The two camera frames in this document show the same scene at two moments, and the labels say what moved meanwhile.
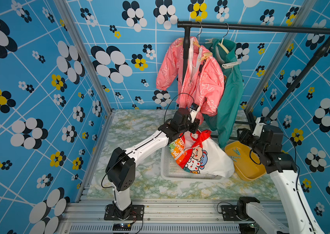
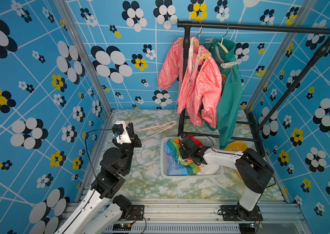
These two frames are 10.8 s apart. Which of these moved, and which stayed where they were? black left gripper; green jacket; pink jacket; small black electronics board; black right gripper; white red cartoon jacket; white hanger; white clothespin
Moved: white red cartoon jacket; black right gripper; black left gripper
Stayed: white hanger; white clothespin; pink jacket; small black electronics board; green jacket
